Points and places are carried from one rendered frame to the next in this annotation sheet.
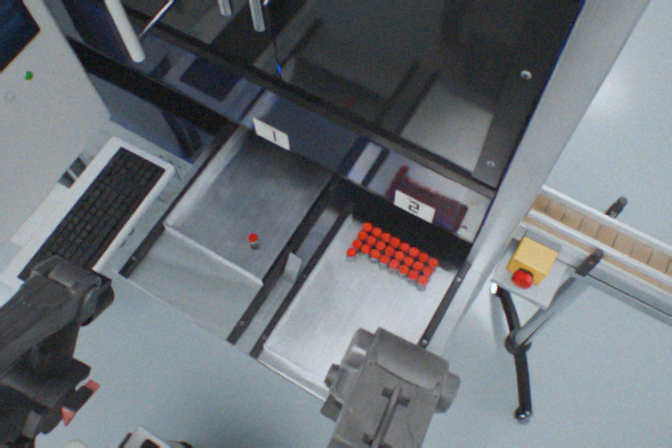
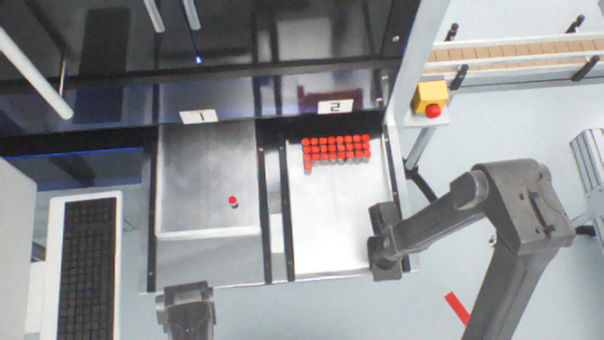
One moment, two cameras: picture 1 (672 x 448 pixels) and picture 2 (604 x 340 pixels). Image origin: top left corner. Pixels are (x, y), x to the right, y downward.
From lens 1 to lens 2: 0.32 m
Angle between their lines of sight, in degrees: 15
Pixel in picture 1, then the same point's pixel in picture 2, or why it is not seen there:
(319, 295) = (304, 210)
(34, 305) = (196, 326)
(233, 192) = (189, 179)
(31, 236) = (41, 317)
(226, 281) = (232, 244)
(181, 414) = not seen: outside the picture
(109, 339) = not seen: outside the picture
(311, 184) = (241, 138)
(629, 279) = (487, 73)
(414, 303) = (368, 174)
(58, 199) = (41, 274)
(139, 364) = not seen: outside the picture
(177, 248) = (177, 245)
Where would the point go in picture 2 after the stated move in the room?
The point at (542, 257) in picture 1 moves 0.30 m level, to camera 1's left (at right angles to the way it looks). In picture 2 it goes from (438, 89) to (347, 157)
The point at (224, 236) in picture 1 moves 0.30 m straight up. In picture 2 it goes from (206, 213) to (181, 169)
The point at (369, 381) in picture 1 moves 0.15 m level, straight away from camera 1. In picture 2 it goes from (509, 196) to (443, 98)
